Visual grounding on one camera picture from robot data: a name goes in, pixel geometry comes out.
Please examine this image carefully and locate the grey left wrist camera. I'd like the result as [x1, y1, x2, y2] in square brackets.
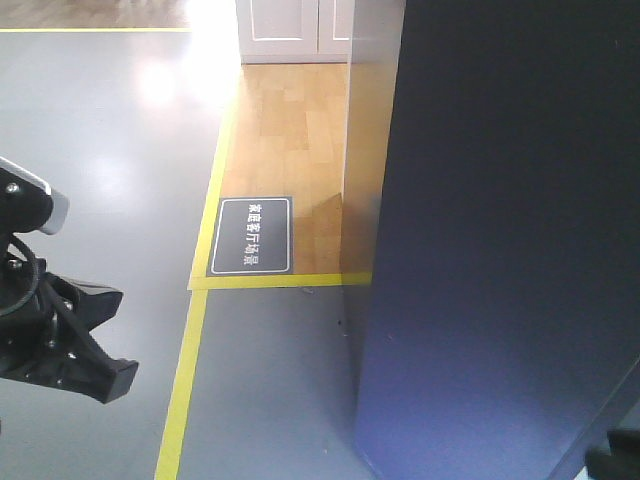
[1, 157, 70, 235]

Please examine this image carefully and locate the dark floor sign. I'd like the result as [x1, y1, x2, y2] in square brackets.
[207, 196, 294, 277]

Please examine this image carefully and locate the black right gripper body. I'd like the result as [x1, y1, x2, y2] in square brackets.
[585, 429, 639, 480]

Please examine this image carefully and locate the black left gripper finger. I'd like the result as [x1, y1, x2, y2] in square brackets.
[45, 273, 123, 340]
[47, 299, 139, 404]

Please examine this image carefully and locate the fridge door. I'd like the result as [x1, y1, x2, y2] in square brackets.
[354, 1, 639, 479]

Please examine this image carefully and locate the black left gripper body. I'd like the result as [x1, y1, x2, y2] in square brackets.
[0, 167, 81, 396]

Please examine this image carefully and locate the white panelled cabinet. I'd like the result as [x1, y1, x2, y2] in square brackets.
[234, 0, 406, 65]

